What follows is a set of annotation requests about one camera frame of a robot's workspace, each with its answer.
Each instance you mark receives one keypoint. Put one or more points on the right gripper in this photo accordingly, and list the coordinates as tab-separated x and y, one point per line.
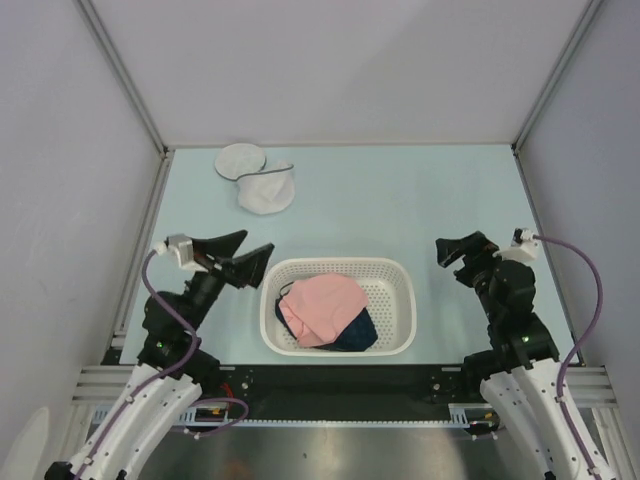
477	248

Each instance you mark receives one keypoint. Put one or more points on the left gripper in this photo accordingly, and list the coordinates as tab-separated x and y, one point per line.
246	268

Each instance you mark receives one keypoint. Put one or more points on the white mesh laundry bag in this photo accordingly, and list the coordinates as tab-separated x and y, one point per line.
262	190

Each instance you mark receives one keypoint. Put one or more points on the pink bra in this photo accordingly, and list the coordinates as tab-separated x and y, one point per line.
316	311

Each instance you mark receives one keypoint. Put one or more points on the navy blue lace bra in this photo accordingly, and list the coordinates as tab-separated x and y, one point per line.
360	336

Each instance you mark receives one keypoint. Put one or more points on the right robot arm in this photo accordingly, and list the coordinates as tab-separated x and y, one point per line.
522	376

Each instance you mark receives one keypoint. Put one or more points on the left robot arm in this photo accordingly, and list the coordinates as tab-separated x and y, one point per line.
172	373

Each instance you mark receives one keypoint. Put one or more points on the white perforated plastic basket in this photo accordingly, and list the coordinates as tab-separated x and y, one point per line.
392	304

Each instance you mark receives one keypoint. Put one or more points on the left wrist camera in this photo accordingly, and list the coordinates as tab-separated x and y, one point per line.
180	248

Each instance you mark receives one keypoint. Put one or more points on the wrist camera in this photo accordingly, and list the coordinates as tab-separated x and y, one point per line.
180	248
524	247

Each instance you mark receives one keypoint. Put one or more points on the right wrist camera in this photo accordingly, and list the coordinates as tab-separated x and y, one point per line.
524	247

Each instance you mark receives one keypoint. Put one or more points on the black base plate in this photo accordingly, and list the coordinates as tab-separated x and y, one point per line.
448	383

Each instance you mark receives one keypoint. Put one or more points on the white cable duct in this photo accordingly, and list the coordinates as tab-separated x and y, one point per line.
455	418

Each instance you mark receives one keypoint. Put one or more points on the aluminium frame rail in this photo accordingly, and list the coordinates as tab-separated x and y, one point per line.
101	384

